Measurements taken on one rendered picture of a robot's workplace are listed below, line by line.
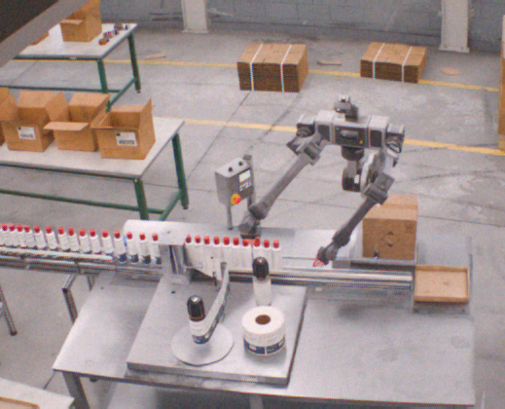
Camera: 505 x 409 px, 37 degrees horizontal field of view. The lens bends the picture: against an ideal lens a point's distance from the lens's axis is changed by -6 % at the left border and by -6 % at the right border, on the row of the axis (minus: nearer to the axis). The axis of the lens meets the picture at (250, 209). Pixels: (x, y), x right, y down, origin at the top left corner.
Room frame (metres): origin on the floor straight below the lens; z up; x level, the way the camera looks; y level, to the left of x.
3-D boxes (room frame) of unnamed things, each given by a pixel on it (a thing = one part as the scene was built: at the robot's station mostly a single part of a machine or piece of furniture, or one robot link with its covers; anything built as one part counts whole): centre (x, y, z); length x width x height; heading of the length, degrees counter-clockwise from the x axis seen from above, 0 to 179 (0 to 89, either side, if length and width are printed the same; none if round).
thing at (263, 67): (7.60, -0.38, 0.16); 0.65 x 0.54 x 0.32; 73
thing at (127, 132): (5.05, 0.83, 0.97); 0.51 x 0.39 x 0.37; 164
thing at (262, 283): (3.10, -0.02, 1.03); 0.09 x 0.09 x 0.30
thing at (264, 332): (2.83, 0.00, 0.95); 0.20 x 0.20 x 0.14
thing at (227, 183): (3.50, 0.07, 1.38); 0.17 x 0.10 x 0.19; 131
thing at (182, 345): (2.85, 0.30, 0.89); 0.31 x 0.31 x 0.01
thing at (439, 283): (3.14, -0.98, 0.85); 0.30 x 0.26 x 0.04; 76
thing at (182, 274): (3.41, 0.42, 1.01); 0.14 x 0.13 x 0.26; 76
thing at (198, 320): (2.85, 0.30, 1.04); 0.09 x 0.09 x 0.29
